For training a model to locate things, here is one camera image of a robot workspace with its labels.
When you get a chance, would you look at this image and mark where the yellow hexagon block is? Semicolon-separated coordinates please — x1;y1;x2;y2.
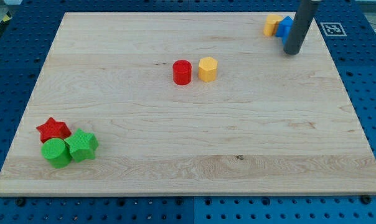
198;57;218;82

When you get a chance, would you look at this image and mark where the red cylinder block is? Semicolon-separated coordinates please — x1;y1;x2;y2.
172;60;192;85

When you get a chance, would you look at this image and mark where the light wooden board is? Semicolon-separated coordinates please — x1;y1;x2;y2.
0;12;376;197

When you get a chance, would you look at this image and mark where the green star block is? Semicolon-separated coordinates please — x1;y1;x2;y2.
65;128;99;162

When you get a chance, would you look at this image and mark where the yellow block at corner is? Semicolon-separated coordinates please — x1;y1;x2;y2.
263;14;283;37

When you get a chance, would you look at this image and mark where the blue block at corner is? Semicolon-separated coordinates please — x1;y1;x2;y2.
275;16;293;45

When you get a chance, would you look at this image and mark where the red star block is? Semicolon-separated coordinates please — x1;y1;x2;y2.
36;117;72;143

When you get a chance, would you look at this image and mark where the green cylinder block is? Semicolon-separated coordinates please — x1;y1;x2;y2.
41;138;72;169

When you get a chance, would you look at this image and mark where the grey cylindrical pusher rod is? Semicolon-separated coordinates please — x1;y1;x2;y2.
283;0;322;55

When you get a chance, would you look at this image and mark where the white fiducial marker tag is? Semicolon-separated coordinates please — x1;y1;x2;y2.
321;22;347;37

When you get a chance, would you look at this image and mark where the yellow black hazard tape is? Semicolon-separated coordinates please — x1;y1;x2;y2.
0;11;12;38

